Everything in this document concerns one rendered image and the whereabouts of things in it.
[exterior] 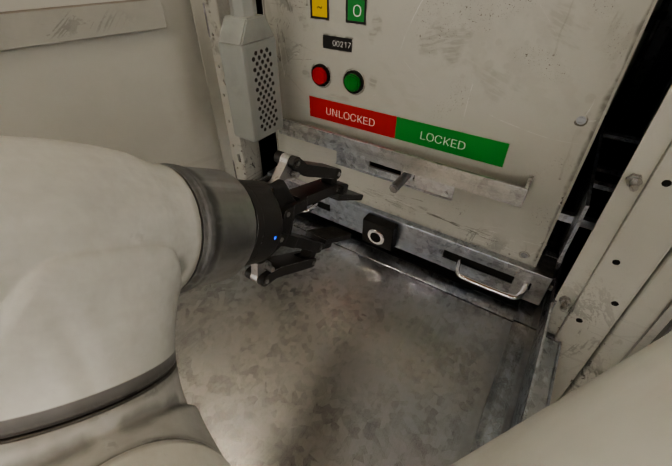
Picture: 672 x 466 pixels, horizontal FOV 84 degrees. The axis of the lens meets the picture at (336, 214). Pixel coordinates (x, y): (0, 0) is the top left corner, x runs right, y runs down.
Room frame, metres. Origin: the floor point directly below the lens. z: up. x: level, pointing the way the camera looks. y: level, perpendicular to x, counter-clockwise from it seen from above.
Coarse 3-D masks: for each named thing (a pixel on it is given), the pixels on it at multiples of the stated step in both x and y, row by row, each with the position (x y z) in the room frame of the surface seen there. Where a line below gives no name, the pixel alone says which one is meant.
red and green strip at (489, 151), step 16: (320, 112) 0.60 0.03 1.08; (336, 112) 0.58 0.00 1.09; (352, 112) 0.56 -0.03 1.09; (368, 112) 0.55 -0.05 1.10; (368, 128) 0.55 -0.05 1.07; (384, 128) 0.53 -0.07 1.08; (400, 128) 0.52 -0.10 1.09; (416, 128) 0.51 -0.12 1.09; (432, 128) 0.49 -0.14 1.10; (432, 144) 0.49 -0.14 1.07; (448, 144) 0.48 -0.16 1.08; (464, 144) 0.47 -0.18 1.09; (480, 144) 0.45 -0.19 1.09; (496, 144) 0.44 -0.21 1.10; (480, 160) 0.45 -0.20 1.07; (496, 160) 0.44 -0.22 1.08
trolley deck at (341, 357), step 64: (320, 256) 0.49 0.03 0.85; (192, 320) 0.35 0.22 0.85; (256, 320) 0.35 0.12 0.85; (320, 320) 0.35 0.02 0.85; (384, 320) 0.35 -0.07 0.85; (448, 320) 0.35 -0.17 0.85; (192, 384) 0.25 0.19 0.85; (256, 384) 0.25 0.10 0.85; (320, 384) 0.25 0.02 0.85; (384, 384) 0.25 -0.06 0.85; (448, 384) 0.25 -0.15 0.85; (256, 448) 0.18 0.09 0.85; (320, 448) 0.18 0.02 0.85; (384, 448) 0.18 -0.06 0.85; (448, 448) 0.18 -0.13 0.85
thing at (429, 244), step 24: (336, 216) 0.57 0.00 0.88; (360, 216) 0.54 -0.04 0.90; (384, 216) 0.51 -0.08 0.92; (408, 240) 0.49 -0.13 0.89; (432, 240) 0.46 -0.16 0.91; (456, 240) 0.45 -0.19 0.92; (480, 264) 0.42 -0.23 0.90; (504, 264) 0.40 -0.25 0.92; (552, 264) 0.40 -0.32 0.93; (504, 288) 0.39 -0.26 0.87; (528, 288) 0.38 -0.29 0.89
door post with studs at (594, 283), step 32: (640, 160) 0.33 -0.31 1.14; (640, 192) 0.33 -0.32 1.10; (608, 224) 0.33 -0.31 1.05; (640, 224) 0.31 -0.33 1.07; (608, 256) 0.32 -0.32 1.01; (640, 256) 0.31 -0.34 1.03; (576, 288) 0.33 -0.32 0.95; (608, 288) 0.31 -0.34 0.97; (576, 320) 0.32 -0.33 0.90; (608, 320) 0.30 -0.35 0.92; (576, 352) 0.30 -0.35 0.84
